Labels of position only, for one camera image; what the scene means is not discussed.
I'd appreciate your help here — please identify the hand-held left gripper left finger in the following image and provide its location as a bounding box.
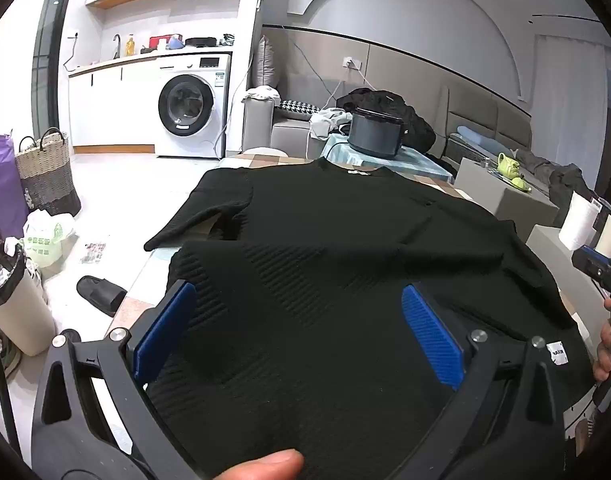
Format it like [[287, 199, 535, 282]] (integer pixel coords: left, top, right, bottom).
[[34, 280, 198, 428]]

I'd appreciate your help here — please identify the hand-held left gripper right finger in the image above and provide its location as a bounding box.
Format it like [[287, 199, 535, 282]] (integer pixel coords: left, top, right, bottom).
[[400, 284, 569, 433]]

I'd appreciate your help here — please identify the black knit sweater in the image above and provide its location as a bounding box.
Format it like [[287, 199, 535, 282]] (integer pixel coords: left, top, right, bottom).
[[144, 157, 593, 480]]

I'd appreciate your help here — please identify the person's right hand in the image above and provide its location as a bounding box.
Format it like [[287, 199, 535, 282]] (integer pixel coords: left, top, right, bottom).
[[592, 297, 611, 405]]

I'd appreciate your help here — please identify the person's left hand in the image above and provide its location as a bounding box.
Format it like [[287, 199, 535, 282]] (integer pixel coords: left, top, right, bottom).
[[219, 449, 306, 480]]

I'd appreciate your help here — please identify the brown checked tablecloth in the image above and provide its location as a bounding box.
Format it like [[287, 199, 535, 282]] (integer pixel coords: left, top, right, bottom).
[[102, 152, 609, 466]]

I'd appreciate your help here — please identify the white paper roll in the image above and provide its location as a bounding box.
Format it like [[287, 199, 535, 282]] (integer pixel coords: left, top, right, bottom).
[[558, 192, 600, 251]]

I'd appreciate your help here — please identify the pale box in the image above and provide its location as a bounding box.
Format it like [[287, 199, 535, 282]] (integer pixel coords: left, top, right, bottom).
[[525, 224, 582, 286]]

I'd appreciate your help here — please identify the black slipper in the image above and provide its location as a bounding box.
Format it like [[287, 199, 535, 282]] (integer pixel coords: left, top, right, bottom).
[[76, 275, 129, 317]]

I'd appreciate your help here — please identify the dark grey clothing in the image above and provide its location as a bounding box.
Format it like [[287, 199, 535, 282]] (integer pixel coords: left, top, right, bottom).
[[519, 150, 597, 202]]

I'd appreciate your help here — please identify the patterned paper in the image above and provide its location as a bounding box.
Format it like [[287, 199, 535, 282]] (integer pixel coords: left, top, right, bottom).
[[80, 242, 108, 265]]

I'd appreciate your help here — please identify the grey box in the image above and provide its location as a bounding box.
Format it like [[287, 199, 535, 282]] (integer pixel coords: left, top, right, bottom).
[[455, 157, 561, 229]]

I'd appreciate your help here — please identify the beige trash bin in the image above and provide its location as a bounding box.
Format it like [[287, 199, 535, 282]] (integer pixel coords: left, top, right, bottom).
[[0, 237, 57, 358]]

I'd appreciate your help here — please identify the white plastic bag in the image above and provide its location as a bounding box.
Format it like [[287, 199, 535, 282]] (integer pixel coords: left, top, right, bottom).
[[22, 209, 77, 269]]

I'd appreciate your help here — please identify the light blue pillow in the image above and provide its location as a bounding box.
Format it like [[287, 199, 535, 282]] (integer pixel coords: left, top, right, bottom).
[[458, 125, 502, 149]]

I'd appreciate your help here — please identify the woven laundry basket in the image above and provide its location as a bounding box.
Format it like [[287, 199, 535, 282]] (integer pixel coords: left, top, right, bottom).
[[14, 129, 82, 217]]

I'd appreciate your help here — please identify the dark grey rice cooker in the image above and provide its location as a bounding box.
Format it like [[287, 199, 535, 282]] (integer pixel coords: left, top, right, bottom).
[[348, 106, 405, 157]]

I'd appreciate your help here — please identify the black jacket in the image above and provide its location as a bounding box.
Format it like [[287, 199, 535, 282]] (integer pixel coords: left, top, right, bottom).
[[336, 88, 437, 154]]

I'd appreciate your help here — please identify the purple bag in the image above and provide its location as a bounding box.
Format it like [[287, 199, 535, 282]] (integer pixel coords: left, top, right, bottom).
[[0, 132, 30, 241]]

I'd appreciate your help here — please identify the white base cabinet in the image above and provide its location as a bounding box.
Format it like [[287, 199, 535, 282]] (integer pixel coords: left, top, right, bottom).
[[68, 57, 159, 156]]

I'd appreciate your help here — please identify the white grey clothing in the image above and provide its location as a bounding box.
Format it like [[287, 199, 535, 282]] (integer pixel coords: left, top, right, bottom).
[[309, 107, 354, 141]]

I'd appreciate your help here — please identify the grey sofa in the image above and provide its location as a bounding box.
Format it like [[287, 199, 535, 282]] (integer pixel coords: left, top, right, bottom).
[[242, 95, 347, 160]]

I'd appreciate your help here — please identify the white cloth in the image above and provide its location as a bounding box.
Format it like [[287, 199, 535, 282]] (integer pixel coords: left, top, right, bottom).
[[242, 86, 282, 106]]

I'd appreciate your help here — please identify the houndstooth cushion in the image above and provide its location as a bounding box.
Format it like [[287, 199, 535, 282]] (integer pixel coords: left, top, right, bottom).
[[279, 100, 320, 117]]

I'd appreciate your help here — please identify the white washing machine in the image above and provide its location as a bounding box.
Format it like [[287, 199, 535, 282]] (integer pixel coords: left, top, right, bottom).
[[155, 53, 233, 160]]

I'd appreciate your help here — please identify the grey pillow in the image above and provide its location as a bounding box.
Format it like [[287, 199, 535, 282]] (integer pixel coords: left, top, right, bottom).
[[255, 35, 281, 90]]

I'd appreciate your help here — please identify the dark glass door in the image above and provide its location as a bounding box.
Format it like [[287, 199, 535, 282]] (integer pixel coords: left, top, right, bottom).
[[32, 0, 81, 134]]

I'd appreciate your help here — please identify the white power cable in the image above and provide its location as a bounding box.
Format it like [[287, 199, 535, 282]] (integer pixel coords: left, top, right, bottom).
[[324, 61, 367, 107]]

